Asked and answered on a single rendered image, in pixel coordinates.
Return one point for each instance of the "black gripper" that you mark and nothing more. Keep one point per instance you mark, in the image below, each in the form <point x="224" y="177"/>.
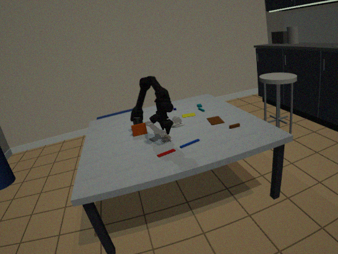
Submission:
<point x="164" y="123"/>

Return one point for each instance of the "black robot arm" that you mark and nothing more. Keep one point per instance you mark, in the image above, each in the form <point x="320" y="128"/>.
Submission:
<point x="162" y="100"/>

